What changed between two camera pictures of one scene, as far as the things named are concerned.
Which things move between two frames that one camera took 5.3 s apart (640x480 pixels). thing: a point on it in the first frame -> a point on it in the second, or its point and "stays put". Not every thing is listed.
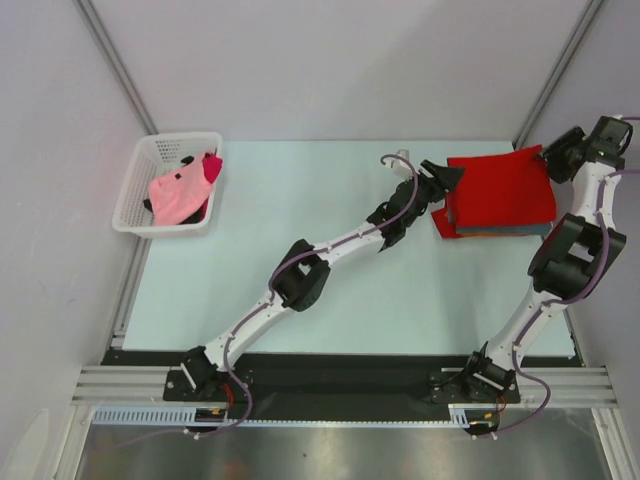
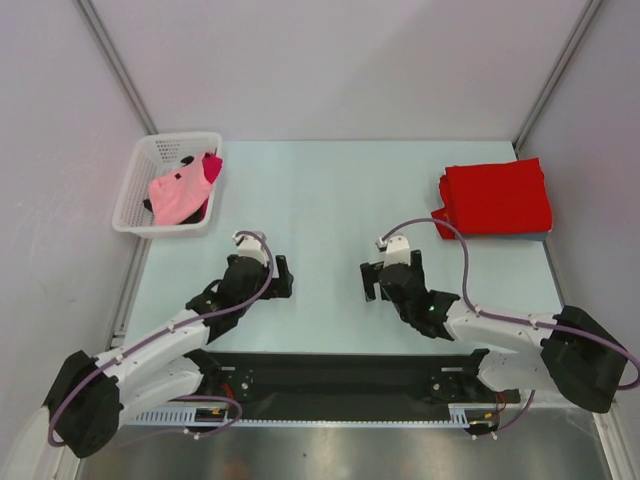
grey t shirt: (496, 230) -> (536, 236)
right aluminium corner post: (589, 15) stays put
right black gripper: (555, 157) -> (379, 279)
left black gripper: (448, 176) -> (280, 287)
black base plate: (307, 388) stays put
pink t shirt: (177, 194) stays put
